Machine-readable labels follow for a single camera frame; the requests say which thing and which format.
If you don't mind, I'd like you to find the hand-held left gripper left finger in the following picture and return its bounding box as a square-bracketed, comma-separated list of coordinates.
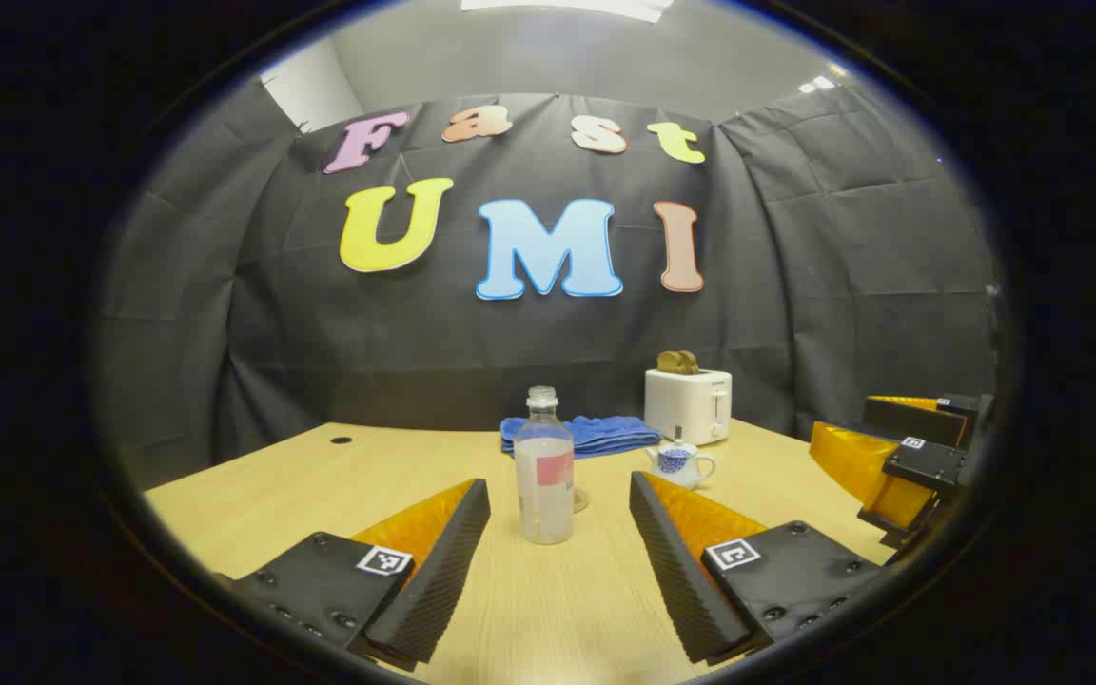
[213, 478, 492, 672]

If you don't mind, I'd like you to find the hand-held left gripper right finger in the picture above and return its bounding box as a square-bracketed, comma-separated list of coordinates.
[628, 471, 884, 667]

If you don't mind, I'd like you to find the clear plastic water bottle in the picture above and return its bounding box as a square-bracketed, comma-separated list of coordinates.
[513, 385, 576, 546]

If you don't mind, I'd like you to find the folded blue towel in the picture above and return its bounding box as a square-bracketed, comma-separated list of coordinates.
[500, 415, 663, 460]

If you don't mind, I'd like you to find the white toaster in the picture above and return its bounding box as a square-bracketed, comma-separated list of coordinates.
[644, 368, 734, 446]

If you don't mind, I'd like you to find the large ceiling light panel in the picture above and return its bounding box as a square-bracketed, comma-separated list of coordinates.
[460, 0, 675, 24]

